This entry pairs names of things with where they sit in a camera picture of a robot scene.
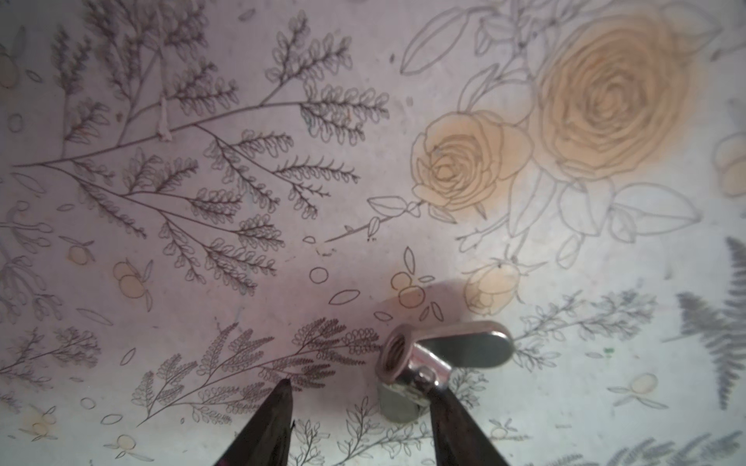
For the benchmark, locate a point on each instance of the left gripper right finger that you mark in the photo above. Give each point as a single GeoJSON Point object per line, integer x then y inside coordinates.
{"type": "Point", "coordinates": [458, 439]}

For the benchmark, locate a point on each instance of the silver wing nut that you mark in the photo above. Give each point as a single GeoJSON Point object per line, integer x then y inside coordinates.
{"type": "Point", "coordinates": [417, 361]}

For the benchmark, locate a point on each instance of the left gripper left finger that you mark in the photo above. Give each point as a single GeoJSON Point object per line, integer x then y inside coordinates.
{"type": "Point", "coordinates": [266, 438]}

